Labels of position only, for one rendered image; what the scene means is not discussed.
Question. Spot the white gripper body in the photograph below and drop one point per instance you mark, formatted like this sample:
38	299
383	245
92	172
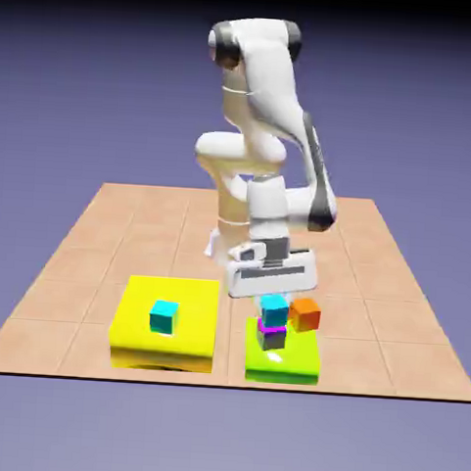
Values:
272	279

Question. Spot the small cyan cube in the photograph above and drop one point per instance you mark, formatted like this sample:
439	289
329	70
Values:
275	310
164	316

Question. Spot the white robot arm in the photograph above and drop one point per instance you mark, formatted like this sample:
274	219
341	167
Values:
268	88

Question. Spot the small orange cube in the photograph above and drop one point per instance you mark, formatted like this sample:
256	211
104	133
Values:
304	314

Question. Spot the small magenta cube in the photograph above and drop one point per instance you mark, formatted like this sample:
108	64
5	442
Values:
272	337

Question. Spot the large lime green box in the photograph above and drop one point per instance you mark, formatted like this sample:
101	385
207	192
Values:
282	364

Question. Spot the large yellow box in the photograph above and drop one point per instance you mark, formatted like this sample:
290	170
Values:
166	333

